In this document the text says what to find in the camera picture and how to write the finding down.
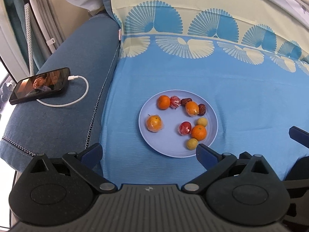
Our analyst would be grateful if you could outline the small orange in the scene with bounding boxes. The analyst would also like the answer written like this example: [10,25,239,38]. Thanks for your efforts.
[157,95,170,110]

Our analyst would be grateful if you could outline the dark red date right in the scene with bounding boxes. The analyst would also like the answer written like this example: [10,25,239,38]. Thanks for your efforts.
[199,104,206,116]

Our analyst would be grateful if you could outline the dark red date left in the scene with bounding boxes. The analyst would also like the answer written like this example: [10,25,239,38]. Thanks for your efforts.
[181,98,192,106]

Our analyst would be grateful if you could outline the yellow-green longan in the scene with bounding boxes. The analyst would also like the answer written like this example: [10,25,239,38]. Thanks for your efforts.
[196,117,208,127]
[186,138,199,150]

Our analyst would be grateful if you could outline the dark red date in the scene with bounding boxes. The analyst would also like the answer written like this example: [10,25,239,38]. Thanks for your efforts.
[181,98,192,106]
[199,104,206,116]

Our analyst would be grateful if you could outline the light blue round plate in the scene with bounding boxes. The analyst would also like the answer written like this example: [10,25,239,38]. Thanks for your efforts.
[138,90,218,158]

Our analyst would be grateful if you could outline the blue sofa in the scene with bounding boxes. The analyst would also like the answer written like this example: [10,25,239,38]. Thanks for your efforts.
[1,0,120,172]

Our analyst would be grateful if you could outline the white charging cable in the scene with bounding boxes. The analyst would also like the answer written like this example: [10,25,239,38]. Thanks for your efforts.
[36,75,90,108]

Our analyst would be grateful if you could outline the black smartphone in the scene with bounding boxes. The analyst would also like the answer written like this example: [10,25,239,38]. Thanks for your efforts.
[9,68,70,105]

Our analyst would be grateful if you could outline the small red fruit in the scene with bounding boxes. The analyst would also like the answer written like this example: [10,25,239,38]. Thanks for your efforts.
[178,122,192,136]

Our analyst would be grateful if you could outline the bare orange on plate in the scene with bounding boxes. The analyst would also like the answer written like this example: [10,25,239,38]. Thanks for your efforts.
[191,125,207,141]

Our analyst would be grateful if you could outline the wrapped orange on plate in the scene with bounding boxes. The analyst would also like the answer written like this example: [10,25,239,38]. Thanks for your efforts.
[146,115,163,132]

